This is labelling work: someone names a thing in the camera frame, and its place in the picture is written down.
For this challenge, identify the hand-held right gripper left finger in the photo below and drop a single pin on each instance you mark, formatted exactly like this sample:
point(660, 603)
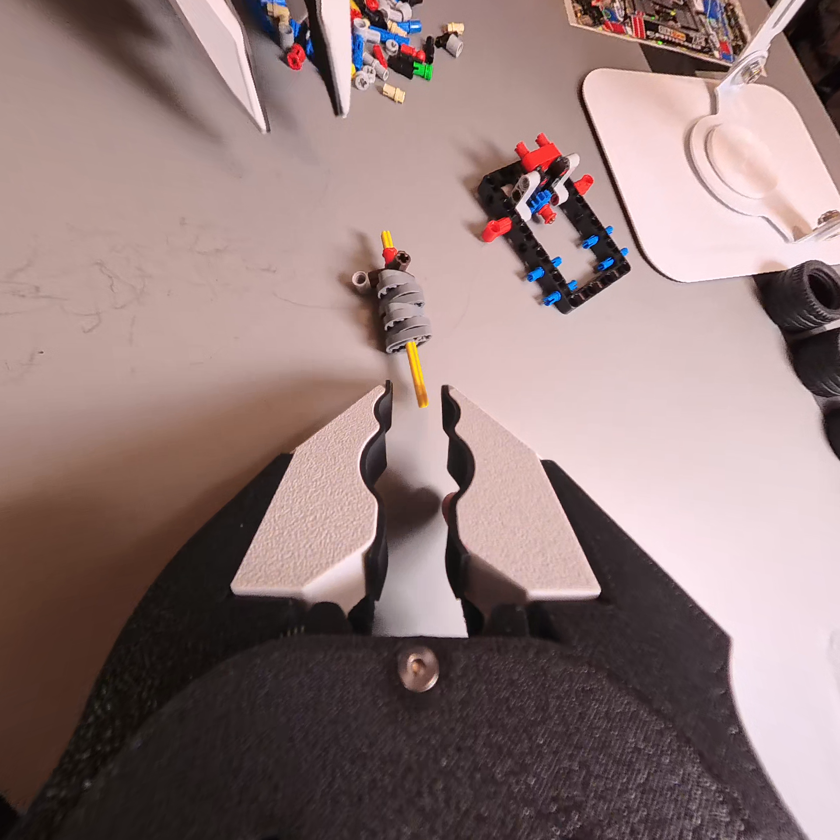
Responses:
point(308, 525)

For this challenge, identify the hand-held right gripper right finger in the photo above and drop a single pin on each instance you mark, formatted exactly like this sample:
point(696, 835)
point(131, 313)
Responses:
point(525, 531)

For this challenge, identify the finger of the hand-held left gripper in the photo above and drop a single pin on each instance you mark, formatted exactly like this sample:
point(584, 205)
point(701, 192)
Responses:
point(334, 46)
point(229, 52)

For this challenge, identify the yellow lego axle assembly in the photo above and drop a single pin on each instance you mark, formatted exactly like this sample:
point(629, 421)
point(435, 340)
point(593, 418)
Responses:
point(407, 315)

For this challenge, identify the black lego frame assembly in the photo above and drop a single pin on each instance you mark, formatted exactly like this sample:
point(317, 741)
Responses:
point(571, 289)

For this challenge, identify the pile of small lego pieces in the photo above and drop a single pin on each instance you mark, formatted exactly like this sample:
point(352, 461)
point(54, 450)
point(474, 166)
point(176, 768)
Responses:
point(394, 46)

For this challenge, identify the person's right hand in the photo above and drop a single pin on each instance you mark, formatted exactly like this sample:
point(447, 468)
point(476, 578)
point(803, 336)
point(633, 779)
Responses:
point(449, 508)

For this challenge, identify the colourful sticker sheet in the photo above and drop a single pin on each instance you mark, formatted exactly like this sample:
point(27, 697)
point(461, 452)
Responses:
point(656, 23)

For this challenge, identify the white book stand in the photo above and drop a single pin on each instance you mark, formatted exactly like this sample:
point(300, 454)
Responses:
point(656, 164)

